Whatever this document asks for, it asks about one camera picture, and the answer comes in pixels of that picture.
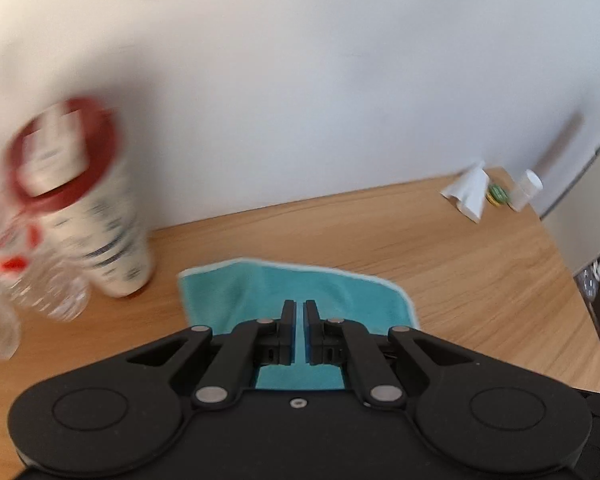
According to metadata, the folded white paper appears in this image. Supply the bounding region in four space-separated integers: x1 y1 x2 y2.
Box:
440 162 490 223

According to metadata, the clear plastic water bottle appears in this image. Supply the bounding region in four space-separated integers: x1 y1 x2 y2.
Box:
0 206 90 322

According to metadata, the cream cup with red lid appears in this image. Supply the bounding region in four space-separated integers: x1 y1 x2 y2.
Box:
5 96 155 298

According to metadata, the green yellow round item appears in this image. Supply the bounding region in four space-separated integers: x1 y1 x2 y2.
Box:
486 183 509 207

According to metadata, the teal microfiber towel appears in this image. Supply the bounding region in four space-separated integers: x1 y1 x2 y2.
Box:
177 257 421 392

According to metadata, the small white pill bottle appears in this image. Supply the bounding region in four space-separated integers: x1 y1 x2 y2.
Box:
508 169 543 212

